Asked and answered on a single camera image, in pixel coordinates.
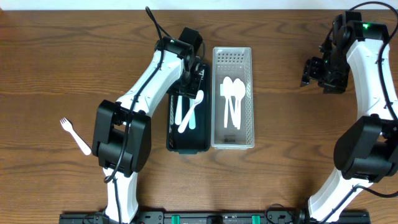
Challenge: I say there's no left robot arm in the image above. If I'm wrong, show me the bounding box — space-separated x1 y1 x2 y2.
91 27 205 223

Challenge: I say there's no dark green plastic basket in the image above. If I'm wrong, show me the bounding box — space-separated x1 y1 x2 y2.
166 64 211 154

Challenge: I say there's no white plastic fork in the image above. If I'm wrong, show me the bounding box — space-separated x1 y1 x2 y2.
175 95 182 126
60 118 91 156

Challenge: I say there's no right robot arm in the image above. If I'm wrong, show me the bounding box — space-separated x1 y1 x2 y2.
294 11 397 223

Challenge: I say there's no white paper label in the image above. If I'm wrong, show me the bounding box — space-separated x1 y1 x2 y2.
220 84 224 96

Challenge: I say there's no black mounting rail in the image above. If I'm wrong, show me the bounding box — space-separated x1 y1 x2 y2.
58 207 371 224

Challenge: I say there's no mint green plastic fork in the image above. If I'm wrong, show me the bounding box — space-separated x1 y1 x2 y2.
188 98 196 129

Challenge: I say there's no white plastic spoon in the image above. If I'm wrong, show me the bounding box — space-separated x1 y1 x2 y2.
229 78 239 129
178 90 204 133
223 77 233 128
233 78 246 129

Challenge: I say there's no clear white plastic basket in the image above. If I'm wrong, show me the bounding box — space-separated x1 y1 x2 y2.
211 47 254 149

